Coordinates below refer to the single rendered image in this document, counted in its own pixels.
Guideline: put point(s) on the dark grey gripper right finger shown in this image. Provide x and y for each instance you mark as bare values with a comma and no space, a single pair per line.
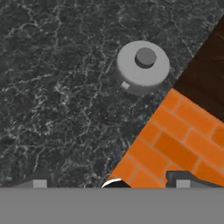
172,178

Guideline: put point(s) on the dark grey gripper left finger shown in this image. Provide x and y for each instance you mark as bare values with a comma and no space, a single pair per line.
50,180

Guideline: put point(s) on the grey round blender lid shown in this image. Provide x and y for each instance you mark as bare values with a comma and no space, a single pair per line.
143,69

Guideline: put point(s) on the black and white round object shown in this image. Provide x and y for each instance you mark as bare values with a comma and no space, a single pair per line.
116,183

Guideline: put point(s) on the dark brown wooden cupboard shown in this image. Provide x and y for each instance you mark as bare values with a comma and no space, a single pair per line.
204,73

